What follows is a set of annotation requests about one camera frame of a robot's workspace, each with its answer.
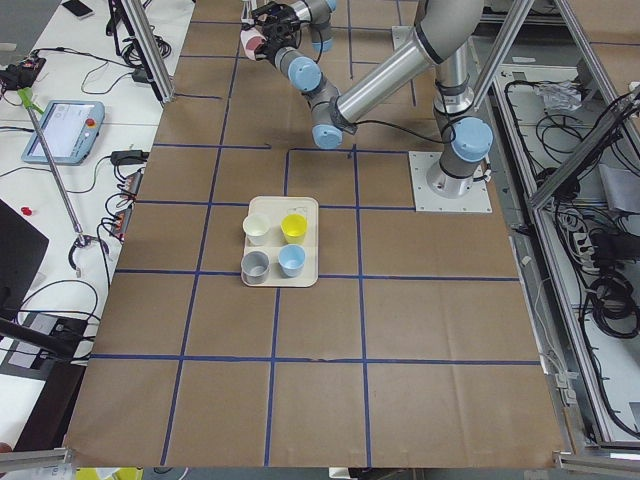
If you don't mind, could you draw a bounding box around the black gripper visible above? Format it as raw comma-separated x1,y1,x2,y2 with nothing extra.
250,2,300,33
254,32,295,64

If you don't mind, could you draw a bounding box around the pink plastic cup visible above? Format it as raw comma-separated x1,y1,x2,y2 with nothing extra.
240,28,266,61

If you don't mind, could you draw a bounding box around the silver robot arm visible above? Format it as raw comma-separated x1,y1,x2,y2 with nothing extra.
249,1,337,55
241,1,493,199

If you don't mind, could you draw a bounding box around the yellow plastic cup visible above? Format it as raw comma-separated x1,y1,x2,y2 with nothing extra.
280,213,308,245

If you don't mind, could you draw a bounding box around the white plastic cup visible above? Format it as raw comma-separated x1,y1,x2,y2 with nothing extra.
242,213,271,246

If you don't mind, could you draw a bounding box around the grey plastic cup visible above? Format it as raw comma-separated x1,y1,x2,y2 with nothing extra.
241,251,270,286

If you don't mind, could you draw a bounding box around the cream plastic tray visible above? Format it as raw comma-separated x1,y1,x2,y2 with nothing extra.
243,196,319,288

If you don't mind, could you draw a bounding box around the blue teach pendant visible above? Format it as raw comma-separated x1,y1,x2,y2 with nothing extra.
36,100,105,165

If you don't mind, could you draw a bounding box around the white wire cup rack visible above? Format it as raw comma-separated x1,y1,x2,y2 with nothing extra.
241,0,254,25

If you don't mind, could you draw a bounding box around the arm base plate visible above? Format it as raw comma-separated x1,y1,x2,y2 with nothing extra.
391,26,415,51
408,151,492,214

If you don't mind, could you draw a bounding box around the aluminium frame post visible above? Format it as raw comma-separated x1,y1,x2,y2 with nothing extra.
119,0,175,105

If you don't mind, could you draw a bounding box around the green handled reach tool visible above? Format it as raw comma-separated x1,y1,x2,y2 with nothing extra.
17,85,84,236

